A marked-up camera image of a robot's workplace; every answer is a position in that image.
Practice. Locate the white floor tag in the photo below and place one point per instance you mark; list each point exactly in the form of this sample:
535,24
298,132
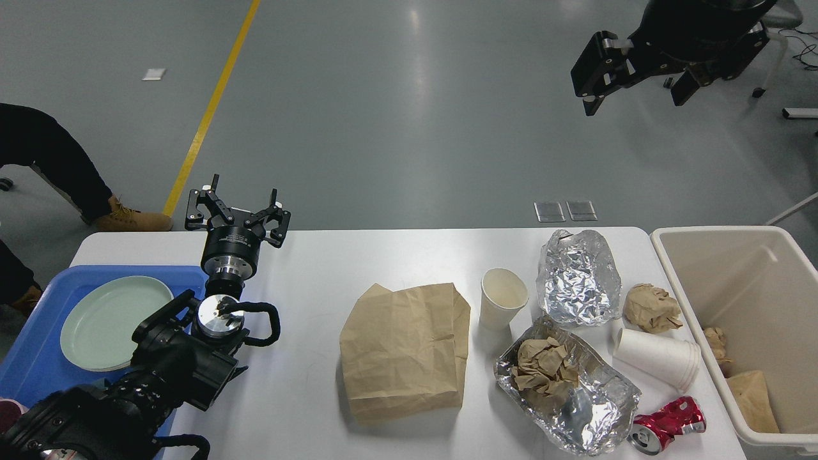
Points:
155,74

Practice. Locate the white paper cup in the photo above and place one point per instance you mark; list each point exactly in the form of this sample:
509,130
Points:
503,295

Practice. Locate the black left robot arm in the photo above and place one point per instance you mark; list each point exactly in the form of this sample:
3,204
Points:
185,352

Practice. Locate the paper wad in bin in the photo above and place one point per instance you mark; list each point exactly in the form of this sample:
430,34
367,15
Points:
717,341

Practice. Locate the crumpled brown paper ball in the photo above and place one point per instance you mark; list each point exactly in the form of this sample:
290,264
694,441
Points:
652,309

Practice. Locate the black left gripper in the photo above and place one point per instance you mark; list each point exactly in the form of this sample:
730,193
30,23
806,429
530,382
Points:
233,247

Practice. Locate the crumpled brown paper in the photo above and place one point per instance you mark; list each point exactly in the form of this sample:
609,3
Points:
543,375

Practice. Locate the beige plastic bin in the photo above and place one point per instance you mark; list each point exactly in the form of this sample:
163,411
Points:
758,286

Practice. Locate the green plate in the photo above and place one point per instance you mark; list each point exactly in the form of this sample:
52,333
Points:
97,334

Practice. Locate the clear floor plate right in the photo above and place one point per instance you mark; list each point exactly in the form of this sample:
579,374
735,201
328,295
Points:
582,210

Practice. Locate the aluminium foil tray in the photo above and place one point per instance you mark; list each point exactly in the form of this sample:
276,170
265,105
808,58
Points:
598,414

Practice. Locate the crumpled foil ball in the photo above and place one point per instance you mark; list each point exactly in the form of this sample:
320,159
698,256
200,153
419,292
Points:
577,281

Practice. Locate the brown paper bag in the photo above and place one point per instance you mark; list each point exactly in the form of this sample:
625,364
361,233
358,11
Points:
405,352

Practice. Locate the stacked white paper cups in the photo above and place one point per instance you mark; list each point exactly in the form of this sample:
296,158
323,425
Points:
672,361

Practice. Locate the blue plastic tray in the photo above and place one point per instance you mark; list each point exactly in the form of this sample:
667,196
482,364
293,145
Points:
35,366

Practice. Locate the person in tan boots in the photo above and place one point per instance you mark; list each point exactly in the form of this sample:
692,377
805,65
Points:
32,138

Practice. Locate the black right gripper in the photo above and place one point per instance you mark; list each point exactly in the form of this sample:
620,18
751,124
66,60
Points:
690,31

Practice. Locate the pink mug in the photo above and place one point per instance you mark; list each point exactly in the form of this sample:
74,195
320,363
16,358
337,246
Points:
11,411

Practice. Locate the crushed red can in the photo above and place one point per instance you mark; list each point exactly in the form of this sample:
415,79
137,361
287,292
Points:
652,433

